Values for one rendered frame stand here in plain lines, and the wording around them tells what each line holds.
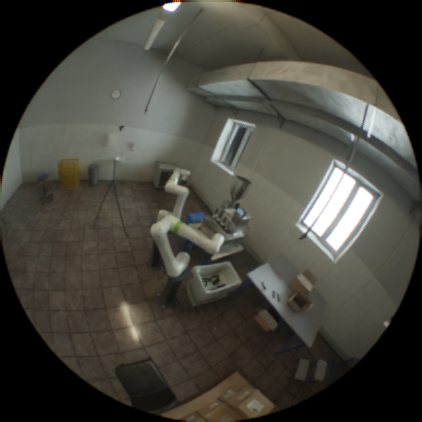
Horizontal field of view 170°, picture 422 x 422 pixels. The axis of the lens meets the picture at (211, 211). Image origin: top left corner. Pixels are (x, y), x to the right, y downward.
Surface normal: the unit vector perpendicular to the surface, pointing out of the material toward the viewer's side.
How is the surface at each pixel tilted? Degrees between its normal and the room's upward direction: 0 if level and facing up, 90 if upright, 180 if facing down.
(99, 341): 0
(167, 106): 90
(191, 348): 0
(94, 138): 90
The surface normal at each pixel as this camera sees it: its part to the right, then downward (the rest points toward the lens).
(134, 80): 0.52, 0.59
